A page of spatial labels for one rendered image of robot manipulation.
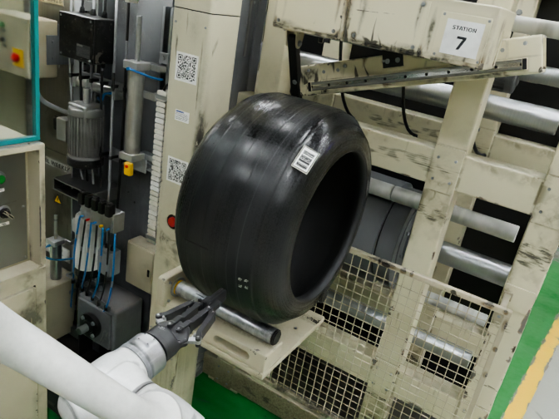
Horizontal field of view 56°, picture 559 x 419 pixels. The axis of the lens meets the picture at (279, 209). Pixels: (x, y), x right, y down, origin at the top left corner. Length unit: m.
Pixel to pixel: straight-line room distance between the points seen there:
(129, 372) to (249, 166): 0.49
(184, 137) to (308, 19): 0.47
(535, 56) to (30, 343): 1.27
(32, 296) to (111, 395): 0.88
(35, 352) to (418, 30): 1.10
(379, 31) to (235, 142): 0.50
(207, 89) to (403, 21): 0.53
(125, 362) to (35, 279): 0.68
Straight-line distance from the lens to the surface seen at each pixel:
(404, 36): 1.42
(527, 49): 1.50
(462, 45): 1.38
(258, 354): 1.42
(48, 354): 0.80
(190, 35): 1.43
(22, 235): 1.65
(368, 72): 1.60
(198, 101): 1.43
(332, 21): 1.50
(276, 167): 1.14
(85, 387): 0.83
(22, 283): 1.65
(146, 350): 1.09
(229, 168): 1.18
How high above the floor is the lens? 1.73
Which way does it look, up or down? 22 degrees down
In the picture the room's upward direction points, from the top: 10 degrees clockwise
